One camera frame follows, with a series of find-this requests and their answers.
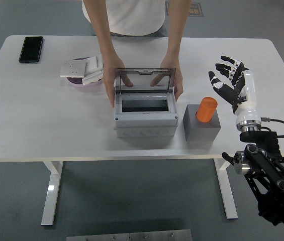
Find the grey block holder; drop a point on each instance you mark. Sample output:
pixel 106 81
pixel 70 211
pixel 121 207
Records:
pixel 199 131

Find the person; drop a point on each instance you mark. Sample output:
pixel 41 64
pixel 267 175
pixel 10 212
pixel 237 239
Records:
pixel 131 15

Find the orange cylindrical battery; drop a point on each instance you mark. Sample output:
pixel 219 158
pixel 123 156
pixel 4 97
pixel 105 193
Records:
pixel 207 109

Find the person's left forearm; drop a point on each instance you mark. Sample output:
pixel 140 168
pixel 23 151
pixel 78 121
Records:
pixel 178 30

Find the grey electrical enclosure box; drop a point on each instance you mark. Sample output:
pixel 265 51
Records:
pixel 144 123

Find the person's left hand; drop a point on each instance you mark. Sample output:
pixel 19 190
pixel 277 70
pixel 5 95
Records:
pixel 173 66

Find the person's right forearm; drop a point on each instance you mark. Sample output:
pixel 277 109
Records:
pixel 101 30

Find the white switch panel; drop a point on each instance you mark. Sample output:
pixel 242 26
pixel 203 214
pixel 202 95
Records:
pixel 95 62

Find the white socket panel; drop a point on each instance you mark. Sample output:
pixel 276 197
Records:
pixel 72 68

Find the black smartphone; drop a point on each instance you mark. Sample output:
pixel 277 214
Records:
pixel 31 49

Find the white table leg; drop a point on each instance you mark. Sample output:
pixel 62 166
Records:
pixel 52 190
pixel 226 190

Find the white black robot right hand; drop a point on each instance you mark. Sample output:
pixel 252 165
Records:
pixel 248 110

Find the person's right hand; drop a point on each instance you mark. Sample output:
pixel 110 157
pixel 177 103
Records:
pixel 110 75

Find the grey metal plate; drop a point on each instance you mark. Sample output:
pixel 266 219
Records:
pixel 131 236

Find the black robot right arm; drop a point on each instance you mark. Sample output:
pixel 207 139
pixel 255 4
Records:
pixel 270 170

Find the purple bowl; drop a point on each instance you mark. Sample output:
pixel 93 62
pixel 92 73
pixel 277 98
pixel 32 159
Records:
pixel 75 81

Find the white panel with grey edge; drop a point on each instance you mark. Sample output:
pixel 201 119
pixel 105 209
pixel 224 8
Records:
pixel 91 78

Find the smoky transparent box lid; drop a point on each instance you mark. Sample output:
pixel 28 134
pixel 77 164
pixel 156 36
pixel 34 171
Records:
pixel 141 82

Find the dark floor sign yellow text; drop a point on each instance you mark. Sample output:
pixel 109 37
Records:
pixel 197 10

